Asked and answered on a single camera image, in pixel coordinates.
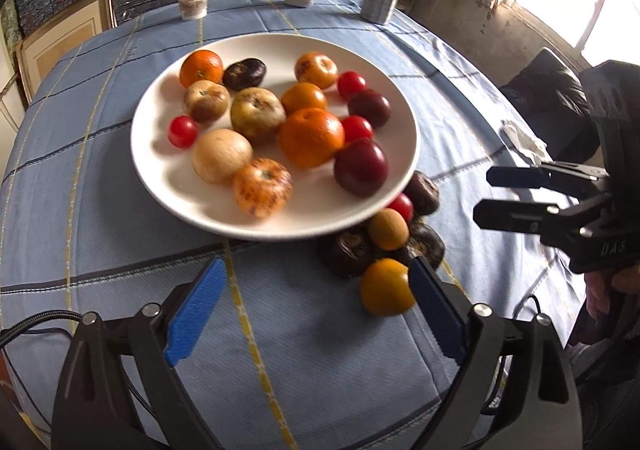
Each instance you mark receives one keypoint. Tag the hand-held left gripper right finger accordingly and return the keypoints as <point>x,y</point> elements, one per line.
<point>440,315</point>

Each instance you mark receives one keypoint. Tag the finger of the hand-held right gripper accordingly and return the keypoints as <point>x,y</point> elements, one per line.
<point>510,215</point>
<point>515,176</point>

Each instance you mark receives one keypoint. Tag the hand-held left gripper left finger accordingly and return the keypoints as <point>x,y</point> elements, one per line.
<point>195,312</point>

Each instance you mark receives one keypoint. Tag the small smooth orange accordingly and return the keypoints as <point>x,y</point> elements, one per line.
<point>303,98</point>
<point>387,286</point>

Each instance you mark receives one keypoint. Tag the spotted orange apple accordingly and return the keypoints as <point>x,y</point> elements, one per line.
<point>316,70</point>
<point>262,187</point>

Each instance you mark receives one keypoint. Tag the white round plate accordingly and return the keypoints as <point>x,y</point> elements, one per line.
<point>160,165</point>

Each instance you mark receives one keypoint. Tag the dark red plum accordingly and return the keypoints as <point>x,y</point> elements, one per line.
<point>361,166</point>
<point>370,108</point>

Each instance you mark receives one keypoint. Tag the round tan pear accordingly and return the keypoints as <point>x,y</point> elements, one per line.
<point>222,155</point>

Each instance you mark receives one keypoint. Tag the red cherry tomato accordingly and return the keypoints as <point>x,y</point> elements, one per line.
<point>357,128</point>
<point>351,84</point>
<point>401,206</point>
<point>182,131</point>

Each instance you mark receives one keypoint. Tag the large orange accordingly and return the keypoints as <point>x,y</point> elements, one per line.
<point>311,137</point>

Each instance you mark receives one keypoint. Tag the bruised yellow apple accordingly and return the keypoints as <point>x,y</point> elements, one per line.
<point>257,114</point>

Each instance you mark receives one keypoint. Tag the bruised brown apple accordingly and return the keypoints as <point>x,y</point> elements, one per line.
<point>206,101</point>

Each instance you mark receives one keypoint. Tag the dark passion fruit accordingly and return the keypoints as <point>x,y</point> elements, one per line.
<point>427,244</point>
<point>425,192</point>
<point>346,250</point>
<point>244,74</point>

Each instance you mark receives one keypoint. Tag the orange mandarin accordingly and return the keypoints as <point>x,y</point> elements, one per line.
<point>201,69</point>

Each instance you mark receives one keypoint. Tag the person's right hand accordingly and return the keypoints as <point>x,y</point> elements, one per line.
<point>625,282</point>

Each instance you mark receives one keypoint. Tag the white crumpled tissue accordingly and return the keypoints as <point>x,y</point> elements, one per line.
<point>522,140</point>

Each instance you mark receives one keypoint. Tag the small tan fruit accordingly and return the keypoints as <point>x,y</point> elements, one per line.
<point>388,229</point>

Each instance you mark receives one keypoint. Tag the white cabinet door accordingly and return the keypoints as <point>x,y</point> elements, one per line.
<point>10,100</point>

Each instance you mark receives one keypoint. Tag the wooden framed board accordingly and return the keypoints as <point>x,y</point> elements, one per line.
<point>60,40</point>

